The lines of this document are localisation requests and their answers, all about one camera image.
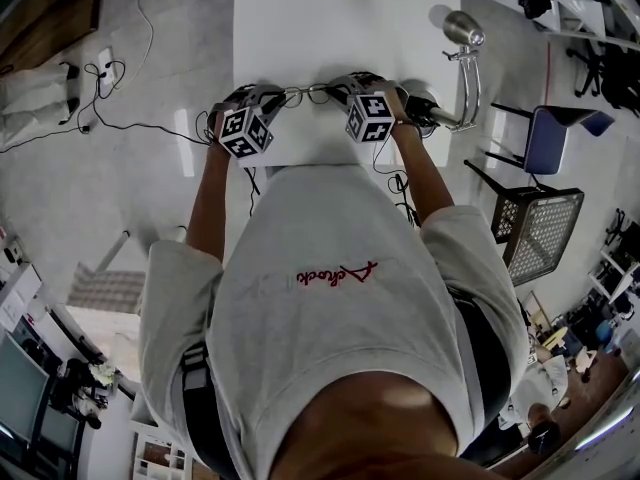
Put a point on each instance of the white shelf unit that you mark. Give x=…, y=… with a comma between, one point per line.
x=160, y=450

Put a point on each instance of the black office chair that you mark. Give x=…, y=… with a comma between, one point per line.
x=607, y=78

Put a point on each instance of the white power strip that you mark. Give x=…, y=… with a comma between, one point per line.
x=106, y=63

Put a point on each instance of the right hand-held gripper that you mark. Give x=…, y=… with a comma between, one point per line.
x=369, y=118

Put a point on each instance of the person's right forearm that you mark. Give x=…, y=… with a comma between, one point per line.
x=422, y=173

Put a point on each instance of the blue chair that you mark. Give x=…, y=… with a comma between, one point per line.
x=547, y=140

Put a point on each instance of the person's left forearm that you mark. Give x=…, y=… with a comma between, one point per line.
x=210, y=203

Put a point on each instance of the white desk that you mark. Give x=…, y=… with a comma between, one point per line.
x=585, y=8

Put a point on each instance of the thin metal-framed glasses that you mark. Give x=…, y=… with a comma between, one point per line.
x=307, y=93

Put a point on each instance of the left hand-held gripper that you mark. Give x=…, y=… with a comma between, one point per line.
x=246, y=130

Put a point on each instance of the computer monitor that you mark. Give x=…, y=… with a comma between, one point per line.
x=20, y=388

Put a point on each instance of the grey T-shirt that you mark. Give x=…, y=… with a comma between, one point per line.
x=330, y=293

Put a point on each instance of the brown wooden board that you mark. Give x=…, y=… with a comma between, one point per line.
x=45, y=13

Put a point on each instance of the person's right hand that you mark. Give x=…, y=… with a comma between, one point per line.
x=397, y=103

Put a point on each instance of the black mesh chair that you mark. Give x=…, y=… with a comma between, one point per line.
x=540, y=233

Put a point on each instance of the black body harness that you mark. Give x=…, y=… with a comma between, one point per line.
x=202, y=398

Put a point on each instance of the silver desk lamp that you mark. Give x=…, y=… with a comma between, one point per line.
x=470, y=83

